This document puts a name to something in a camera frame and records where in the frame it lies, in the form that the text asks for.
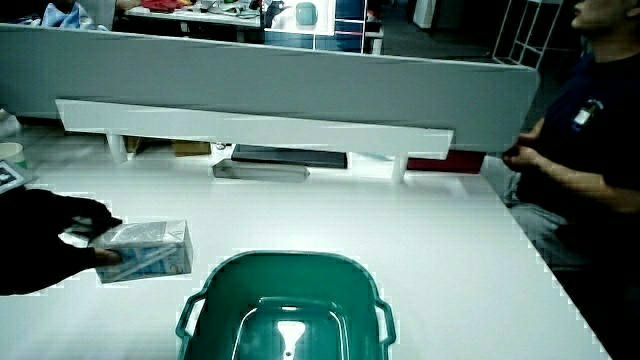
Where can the black flat device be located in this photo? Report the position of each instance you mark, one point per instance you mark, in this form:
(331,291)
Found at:
(290,156)

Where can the gray flat case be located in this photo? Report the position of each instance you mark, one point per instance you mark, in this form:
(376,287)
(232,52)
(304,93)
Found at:
(260,171)

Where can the white desk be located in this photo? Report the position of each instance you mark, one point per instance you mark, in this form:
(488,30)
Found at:
(350,220)

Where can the red cloth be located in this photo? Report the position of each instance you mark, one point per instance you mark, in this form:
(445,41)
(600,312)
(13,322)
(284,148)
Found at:
(161,5)

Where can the blue cabinet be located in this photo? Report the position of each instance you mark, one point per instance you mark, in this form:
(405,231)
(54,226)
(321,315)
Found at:
(347,25)

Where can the white desk shelf riser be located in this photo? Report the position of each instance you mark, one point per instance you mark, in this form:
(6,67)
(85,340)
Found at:
(250,127)

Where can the white background table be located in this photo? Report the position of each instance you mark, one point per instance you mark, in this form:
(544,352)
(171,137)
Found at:
(200,17)

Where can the person's right hand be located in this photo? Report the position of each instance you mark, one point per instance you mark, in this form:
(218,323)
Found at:
(35,240)

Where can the white paper cup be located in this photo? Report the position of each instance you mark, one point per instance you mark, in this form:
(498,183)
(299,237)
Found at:
(11,151)

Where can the gray desk partition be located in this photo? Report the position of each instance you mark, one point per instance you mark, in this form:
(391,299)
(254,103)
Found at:
(250,75)

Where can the white metal shelf frame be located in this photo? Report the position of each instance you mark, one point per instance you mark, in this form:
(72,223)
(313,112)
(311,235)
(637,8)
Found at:
(527,35)

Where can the white box with teal picture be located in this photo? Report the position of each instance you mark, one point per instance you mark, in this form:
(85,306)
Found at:
(300,17)

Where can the light blue cloth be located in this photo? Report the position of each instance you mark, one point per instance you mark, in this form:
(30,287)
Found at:
(67,17)

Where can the red box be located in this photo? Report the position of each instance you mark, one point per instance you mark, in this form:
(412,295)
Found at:
(450,163)

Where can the brown cardboard box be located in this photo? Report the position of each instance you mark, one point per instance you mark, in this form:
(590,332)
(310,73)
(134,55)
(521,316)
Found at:
(191,148)

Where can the blue white milk carton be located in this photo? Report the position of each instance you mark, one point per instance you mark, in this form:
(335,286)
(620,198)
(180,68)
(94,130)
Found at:
(150,252)

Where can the green plastic basket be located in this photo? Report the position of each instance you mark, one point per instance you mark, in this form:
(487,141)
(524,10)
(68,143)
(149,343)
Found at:
(290,285)

